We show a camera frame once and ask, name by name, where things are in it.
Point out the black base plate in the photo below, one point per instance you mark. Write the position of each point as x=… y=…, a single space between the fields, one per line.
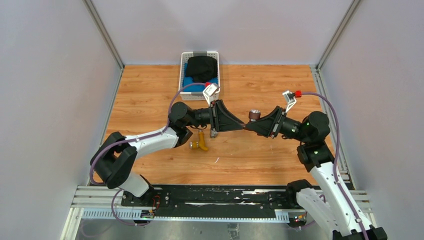
x=214 y=201

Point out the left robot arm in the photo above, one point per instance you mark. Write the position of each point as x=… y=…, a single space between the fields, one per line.
x=114 y=160

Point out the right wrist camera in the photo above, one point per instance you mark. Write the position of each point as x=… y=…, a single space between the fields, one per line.
x=290 y=98

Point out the brown faucet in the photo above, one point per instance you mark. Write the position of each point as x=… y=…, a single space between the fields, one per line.
x=253 y=116

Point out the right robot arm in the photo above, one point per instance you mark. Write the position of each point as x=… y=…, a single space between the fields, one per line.
x=318 y=159

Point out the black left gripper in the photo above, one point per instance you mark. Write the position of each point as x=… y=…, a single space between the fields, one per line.
x=221 y=119

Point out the silver pipe fitting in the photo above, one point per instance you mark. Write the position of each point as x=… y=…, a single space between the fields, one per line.
x=213 y=133

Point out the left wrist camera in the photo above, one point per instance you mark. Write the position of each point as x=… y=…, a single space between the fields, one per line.
x=210 y=92

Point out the aluminium frame rail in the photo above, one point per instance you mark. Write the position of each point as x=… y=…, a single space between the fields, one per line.
x=100 y=202

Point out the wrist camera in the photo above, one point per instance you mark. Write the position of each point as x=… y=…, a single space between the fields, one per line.
x=210 y=92
x=290 y=98

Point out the yellow brass faucet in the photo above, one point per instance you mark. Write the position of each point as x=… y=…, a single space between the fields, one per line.
x=200 y=143

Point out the white plastic basket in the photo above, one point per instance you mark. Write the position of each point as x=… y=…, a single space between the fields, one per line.
x=194 y=96

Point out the blue cloth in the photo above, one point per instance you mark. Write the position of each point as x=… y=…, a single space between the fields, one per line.
x=187 y=80

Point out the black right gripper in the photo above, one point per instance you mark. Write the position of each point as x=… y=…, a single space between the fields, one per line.
x=270 y=124

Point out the black cloth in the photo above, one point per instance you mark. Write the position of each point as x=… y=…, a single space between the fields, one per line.
x=202 y=68

